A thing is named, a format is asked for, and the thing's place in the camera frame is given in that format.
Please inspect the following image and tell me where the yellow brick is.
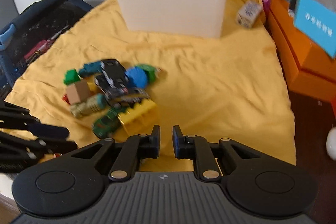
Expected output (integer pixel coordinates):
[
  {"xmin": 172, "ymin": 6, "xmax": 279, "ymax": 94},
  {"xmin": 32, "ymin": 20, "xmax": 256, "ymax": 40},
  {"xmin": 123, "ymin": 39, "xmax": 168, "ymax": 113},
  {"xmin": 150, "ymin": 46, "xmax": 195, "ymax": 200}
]
[{"xmin": 117, "ymin": 99, "xmax": 158, "ymax": 135}]

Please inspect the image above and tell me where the dark green toy car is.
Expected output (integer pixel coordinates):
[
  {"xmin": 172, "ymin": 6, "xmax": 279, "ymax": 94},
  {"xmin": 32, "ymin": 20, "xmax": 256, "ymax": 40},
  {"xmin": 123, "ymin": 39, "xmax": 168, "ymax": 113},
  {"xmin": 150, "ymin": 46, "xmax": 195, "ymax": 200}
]
[{"xmin": 92, "ymin": 107, "xmax": 126, "ymax": 139}]

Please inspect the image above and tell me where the navy yellow toy car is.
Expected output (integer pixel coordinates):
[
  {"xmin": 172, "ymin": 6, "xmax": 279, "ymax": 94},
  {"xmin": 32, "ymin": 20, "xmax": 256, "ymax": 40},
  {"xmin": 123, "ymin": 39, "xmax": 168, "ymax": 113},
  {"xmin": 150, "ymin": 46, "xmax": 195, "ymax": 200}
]
[{"xmin": 107, "ymin": 88, "xmax": 150, "ymax": 109}]

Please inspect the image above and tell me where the green square brick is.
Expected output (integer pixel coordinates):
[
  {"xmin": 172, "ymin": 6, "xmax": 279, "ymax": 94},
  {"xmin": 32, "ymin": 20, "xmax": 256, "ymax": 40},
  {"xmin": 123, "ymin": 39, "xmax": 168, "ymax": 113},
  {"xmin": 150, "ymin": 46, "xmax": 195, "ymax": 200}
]
[{"xmin": 63, "ymin": 69, "xmax": 81, "ymax": 86}]

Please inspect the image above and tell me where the blue round disc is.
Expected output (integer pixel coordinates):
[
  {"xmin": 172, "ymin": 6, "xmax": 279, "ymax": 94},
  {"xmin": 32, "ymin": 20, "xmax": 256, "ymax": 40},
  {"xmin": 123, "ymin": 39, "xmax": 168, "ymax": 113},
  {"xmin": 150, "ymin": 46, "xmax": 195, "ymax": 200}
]
[{"xmin": 125, "ymin": 67, "xmax": 148, "ymax": 89}]

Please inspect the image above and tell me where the black silver toy car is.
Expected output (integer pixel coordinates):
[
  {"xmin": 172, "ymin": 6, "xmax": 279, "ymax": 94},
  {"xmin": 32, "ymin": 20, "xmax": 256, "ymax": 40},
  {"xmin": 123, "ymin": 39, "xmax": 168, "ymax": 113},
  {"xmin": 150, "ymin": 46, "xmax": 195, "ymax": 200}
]
[{"xmin": 94, "ymin": 59, "xmax": 129, "ymax": 101}]

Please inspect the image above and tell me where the green toy base plate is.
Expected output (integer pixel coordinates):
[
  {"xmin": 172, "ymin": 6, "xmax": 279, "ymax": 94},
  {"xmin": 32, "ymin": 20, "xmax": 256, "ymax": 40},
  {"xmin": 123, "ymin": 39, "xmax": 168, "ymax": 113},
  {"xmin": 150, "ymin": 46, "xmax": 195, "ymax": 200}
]
[{"xmin": 135, "ymin": 64, "xmax": 162, "ymax": 84}]

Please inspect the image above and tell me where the red small cube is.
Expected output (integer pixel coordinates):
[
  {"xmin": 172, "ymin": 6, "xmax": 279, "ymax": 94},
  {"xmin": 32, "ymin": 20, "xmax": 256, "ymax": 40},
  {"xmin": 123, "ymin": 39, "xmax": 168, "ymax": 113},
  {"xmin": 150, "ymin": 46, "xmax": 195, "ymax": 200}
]
[{"xmin": 62, "ymin": 94, "xmax": 70, "ymax": 105}]

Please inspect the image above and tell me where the tan wooden block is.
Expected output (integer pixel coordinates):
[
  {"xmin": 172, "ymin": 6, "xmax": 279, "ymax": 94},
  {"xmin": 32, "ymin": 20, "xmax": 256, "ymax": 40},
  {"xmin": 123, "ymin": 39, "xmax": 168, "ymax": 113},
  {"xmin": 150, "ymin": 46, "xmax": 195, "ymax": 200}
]
[{"xmin": 66, "ymin": 80, "xmax": 91, "ymax": 105}]

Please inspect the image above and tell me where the beige toy figure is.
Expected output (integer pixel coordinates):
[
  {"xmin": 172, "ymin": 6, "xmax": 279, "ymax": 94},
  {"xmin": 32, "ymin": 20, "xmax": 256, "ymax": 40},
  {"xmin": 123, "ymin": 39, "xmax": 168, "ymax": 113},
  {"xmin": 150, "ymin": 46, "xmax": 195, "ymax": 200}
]
[{"xmin": 70, "ymin": 94, "xmax": 107, "ymax": 118}]

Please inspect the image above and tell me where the yellow cloth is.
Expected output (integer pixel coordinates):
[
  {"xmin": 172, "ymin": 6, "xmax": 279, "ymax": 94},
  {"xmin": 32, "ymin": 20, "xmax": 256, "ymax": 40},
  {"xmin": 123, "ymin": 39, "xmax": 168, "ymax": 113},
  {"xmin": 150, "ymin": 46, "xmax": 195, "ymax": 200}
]
[{"xmin": 6, "ymin": 0, "xmax": 296, "ymax": 172}]

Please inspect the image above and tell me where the teal toy train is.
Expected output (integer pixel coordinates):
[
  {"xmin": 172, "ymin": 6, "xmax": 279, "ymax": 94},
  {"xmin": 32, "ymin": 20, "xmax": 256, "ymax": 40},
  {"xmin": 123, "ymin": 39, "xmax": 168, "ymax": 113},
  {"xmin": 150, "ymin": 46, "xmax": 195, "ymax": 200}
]
[{"xmin": 78, "ymin": 61, "xmax": 102, "ymax": 78}]

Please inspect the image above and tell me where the white egg shaped object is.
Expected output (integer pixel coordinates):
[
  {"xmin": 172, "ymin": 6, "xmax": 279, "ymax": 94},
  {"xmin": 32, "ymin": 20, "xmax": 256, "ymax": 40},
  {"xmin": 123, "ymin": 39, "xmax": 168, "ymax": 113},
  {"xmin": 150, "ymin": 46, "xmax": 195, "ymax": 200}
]
[{"xmin": 326, "ymin": 127, "xmax": 336, "ymax": 161}]

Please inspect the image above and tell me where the orange box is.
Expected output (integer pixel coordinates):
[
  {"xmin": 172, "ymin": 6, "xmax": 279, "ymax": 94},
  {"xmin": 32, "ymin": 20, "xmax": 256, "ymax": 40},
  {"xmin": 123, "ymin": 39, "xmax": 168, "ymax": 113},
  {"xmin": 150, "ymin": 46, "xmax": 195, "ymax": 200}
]
[{"xmin": 268, "ymin": 0, "xmax": 335, "ymax": 102}]

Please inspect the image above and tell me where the small milk carton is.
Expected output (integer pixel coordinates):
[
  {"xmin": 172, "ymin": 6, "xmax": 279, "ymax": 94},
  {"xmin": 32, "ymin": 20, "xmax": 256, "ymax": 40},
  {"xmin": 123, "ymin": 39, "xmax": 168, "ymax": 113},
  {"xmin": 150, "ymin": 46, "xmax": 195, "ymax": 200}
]
[{"xmin": 236, "ymin": 0, "xmax": 263, "ymax": 28}]

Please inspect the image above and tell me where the blue card box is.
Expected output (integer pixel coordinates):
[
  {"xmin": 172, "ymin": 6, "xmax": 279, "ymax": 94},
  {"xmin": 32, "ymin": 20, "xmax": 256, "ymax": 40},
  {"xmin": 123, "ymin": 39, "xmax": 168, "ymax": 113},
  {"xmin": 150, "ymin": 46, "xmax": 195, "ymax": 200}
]
[{"xmin": 294, "ymin": 0, "xmax": 335, "ymax": 59}]

